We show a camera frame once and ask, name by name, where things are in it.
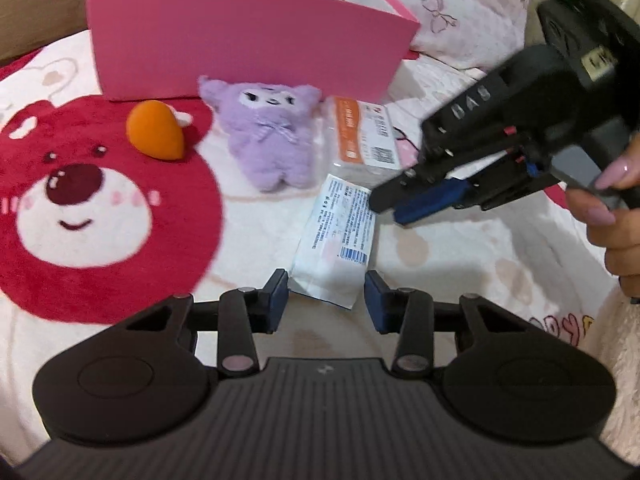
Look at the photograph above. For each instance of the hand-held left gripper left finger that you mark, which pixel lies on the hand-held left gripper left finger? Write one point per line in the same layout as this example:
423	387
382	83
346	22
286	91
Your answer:
277	300

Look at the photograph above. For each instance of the brown pillow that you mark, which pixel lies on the brown pillow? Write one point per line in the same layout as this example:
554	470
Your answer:
40	15

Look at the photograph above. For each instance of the pink cardboard box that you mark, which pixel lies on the pink cardboard box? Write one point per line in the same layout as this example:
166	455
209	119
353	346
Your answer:
225	45

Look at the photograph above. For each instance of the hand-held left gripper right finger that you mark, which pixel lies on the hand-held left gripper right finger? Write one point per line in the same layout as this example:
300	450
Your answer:
377	302

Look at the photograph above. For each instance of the person's right hand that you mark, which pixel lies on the person's right hand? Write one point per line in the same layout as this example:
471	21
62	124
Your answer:
620	230

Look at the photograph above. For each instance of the red bear print blanket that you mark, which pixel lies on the red bear print blanket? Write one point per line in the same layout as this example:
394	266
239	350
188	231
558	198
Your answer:
75	240

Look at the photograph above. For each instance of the pink checkered pillow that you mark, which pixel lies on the pink checkered pillow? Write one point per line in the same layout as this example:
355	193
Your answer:
465	10

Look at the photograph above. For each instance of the orange white tissue packet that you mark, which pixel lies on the orange white tissue packet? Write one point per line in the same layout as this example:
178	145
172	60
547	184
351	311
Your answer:
360	140

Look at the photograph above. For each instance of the purple plush toy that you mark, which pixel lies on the purple plush toy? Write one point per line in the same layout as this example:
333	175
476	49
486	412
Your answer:
265	135

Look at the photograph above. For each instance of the orange makeup sponge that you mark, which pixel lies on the orange makeup sponge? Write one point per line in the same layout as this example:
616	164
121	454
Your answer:
152	130

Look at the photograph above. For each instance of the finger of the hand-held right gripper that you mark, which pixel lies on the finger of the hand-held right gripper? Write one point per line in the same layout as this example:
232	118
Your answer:
392	195
430	205

